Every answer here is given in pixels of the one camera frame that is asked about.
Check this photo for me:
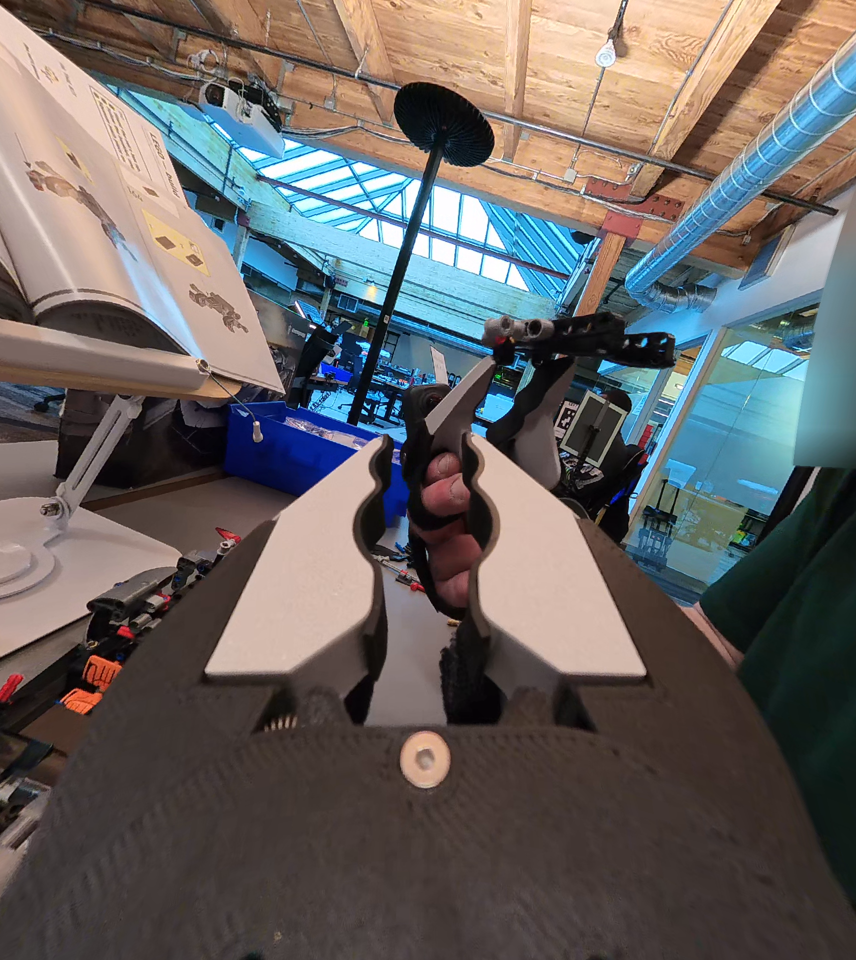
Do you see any person's right hand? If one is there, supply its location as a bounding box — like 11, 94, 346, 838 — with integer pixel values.
407, 450, 488, 614

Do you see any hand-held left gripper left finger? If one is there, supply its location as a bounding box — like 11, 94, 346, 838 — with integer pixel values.
204, 435, 397, 726

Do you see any wooden post with red bracket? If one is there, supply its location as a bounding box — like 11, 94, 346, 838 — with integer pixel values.
572, 212, 629, 318

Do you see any page holder cord white tip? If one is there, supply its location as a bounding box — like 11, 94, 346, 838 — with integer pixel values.
197, 358, 266, 447

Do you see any grey black lego car model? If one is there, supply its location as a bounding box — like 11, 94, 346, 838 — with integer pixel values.
0, 525, 243, 880

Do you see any black pole with round disc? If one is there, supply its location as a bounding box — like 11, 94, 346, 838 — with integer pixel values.
346, 80, 497, 429

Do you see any white rounded board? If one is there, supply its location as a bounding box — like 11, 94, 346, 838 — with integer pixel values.
0, 437, 183, 685

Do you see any lego instruction booklet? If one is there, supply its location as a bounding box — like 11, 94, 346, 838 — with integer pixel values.
0, 0, 286, 396

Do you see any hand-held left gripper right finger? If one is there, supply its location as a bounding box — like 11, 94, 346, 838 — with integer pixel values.
439, 431, 650, 726

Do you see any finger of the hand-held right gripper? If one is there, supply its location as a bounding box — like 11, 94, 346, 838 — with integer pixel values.
422, 355, 502, 445
486, 355, 578, 490

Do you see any white ceiling projector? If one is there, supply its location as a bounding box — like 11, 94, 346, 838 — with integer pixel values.
196, 73, 286, 160

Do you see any large silver spiral duct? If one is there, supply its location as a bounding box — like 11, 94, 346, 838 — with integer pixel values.
623, 0, 856, 314

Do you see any blue plastic bin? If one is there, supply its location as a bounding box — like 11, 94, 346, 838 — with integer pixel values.
222, 399, 412, 520

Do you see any marker board on stand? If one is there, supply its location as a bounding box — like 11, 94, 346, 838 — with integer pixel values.
557, 388, 633, 468

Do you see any person's right forearm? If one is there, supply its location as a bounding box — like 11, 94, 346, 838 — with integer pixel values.
679, 602, 746, 670

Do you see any black white lego frame subassembly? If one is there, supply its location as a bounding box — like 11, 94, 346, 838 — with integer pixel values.
482, 310, 678, 371

